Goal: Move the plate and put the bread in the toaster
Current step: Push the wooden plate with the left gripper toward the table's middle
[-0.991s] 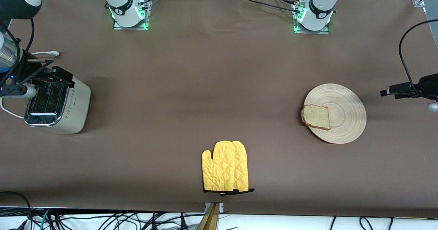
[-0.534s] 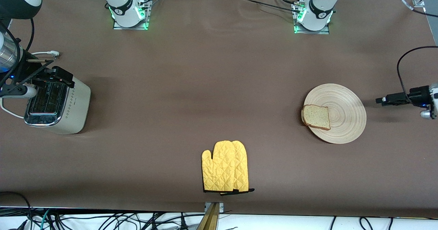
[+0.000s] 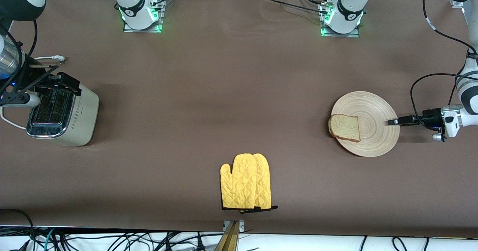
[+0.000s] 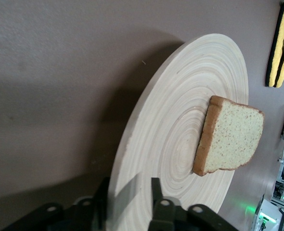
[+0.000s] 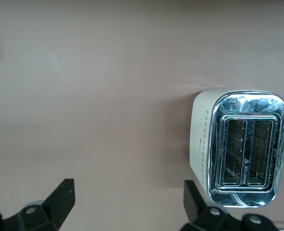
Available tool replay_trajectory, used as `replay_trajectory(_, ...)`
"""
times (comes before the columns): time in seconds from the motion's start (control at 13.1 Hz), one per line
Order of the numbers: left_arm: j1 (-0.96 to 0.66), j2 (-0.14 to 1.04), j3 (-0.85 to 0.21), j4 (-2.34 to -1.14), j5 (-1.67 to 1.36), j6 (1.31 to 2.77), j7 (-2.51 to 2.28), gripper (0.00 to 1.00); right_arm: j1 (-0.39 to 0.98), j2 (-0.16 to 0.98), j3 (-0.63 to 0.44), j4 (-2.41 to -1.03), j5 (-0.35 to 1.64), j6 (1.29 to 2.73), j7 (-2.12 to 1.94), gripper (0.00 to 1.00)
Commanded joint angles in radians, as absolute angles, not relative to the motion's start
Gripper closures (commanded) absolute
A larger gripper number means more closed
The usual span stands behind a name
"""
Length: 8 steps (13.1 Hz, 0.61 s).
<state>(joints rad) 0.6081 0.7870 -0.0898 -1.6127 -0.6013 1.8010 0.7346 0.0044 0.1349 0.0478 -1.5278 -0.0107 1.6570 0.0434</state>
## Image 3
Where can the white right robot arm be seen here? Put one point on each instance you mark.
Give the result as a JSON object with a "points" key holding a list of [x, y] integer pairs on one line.
{"points": [[134, 4]]}

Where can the slice of white bread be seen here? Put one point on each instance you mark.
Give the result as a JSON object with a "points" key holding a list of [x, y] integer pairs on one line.
{"points": [[345, 127]]}

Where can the brown table cover sheet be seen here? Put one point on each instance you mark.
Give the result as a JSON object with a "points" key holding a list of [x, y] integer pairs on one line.
{"points": [[224, 56]]}

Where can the gold metal beam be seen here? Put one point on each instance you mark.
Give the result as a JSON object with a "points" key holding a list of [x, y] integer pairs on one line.
{"points": [[229, 239]]}

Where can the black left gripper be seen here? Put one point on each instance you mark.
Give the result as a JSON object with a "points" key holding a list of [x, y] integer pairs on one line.
{"points": [[431, 118]]}

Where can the round light wooden plate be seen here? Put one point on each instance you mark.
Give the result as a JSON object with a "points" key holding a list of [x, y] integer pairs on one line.
{"points": [[373, 139]]}

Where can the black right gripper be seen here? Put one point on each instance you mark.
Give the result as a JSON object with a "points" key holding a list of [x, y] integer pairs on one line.
{"points": [[27, 80]]}

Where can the small metal table bracket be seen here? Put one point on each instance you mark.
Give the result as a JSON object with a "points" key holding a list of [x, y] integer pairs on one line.
{"points": [[241, 226]]}

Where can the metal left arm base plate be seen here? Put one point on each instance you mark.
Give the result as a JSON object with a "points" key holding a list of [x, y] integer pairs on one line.
{"points": [[354, 35]]}

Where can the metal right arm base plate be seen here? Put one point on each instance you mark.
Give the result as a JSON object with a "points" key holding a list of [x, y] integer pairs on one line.
{"points": [[129, 29]]}

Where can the cream toaster with chrome top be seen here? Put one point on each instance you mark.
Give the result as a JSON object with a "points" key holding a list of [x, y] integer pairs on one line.
{"points": [[84, 116]]}

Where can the yellow quilted oven mitt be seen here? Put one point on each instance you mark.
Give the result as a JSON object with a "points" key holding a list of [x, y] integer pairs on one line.
{"points": [[239, 183], [266, 183]]}

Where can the aluminium corner bracket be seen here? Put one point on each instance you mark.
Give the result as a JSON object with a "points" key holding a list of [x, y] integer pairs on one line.
{"points": [[457, 3]]}

